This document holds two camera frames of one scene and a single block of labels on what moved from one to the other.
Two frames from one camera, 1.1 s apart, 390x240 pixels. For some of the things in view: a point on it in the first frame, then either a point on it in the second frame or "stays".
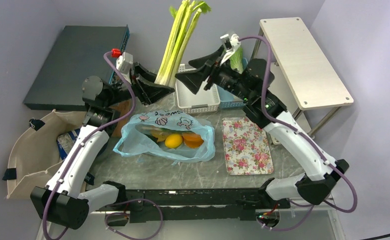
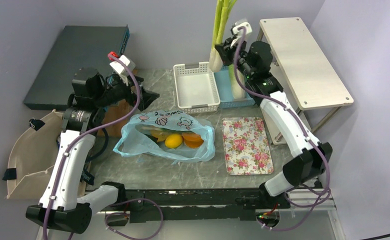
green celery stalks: [184, 22] -> [223, 9]
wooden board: [124, 108] stays
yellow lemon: [173, 141] stays
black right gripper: [207, 67] -> [226, 50]
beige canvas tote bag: [34, 154] stays
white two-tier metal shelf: [304, 81] stays
